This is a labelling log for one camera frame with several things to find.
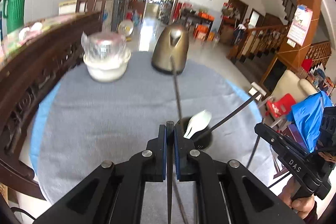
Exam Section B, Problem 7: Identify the wall calendar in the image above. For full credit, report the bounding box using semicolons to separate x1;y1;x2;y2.
286;5;313;48

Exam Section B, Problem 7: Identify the grey table cloth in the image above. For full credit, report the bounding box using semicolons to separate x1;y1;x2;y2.
37;52;274;223

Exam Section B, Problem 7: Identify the small white fan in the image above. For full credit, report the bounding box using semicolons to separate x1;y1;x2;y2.
117;19;134;37

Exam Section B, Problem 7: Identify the small white stool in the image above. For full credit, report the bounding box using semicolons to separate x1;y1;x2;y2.
248;82;266;101

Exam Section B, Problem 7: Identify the person's right hand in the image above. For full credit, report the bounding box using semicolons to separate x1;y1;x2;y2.
278;177;318;223

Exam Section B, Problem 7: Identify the white plastic spoon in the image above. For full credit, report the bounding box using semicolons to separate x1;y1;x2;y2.
183;110;212;139

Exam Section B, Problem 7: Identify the dark carved wooden sideboard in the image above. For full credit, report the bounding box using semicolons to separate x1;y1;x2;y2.
1;12;102;200

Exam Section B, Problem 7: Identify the bronze electric kettle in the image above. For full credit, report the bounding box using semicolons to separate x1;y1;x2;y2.
151;23;189;75

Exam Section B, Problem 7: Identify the dark wooden side table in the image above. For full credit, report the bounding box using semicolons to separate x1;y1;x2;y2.
180;9;215;40

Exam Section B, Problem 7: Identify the white bowl with plastic bag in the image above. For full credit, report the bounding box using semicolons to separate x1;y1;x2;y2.
81;32;131;83

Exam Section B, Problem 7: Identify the white chest freezer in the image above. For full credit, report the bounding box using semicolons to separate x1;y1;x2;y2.
102;0;114;32

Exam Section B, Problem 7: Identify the dark wooden chopstick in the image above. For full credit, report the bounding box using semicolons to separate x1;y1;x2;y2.
166;121;174;224
170;56;183;128

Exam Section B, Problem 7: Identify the dark grey utensil holder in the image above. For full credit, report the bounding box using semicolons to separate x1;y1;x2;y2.
175;116;213;150

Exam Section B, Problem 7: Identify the green thermos jug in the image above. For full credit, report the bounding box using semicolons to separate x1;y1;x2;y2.
3;0;25;34

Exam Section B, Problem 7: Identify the red plastic chair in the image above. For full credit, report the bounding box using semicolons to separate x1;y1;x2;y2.
265;93;296;120

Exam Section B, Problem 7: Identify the blue table cover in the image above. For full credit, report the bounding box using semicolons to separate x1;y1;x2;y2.
30;83;60;174

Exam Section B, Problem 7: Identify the wooden staircase railing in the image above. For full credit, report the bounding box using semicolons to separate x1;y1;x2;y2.
227;25;331;67

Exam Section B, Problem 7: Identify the blue plastic bag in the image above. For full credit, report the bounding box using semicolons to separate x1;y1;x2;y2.
286;91;333;152

